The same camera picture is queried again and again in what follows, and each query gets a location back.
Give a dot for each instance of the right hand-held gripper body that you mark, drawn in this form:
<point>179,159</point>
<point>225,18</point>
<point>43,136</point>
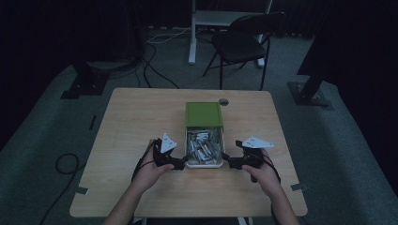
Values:
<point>254,153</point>

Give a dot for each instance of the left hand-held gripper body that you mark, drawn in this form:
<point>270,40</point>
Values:
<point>165,150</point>

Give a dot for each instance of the white drawer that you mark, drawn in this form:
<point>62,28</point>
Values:
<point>205,165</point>

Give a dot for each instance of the green drawer case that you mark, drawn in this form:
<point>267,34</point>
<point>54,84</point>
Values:
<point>204,114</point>

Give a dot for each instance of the person's right hand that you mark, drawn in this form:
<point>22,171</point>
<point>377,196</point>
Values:
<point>264,178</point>

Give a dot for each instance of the person's left hand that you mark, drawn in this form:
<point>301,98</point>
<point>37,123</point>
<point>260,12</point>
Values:
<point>150,175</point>

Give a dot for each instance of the pile of small packets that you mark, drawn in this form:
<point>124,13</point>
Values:
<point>204,146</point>

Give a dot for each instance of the grey table grommet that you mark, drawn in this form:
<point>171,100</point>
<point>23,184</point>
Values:
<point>223,102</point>

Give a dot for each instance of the grey tape strip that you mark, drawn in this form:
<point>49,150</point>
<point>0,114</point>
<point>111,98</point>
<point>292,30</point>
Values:
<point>298,187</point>

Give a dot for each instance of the black folding chair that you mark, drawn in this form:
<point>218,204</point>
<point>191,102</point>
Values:
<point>241,47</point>

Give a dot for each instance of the black stand with base plate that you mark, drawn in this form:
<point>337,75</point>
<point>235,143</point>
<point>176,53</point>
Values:
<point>86,82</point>
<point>308,93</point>

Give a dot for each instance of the white desk frame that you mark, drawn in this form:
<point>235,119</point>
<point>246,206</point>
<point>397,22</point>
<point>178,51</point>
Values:
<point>192,37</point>

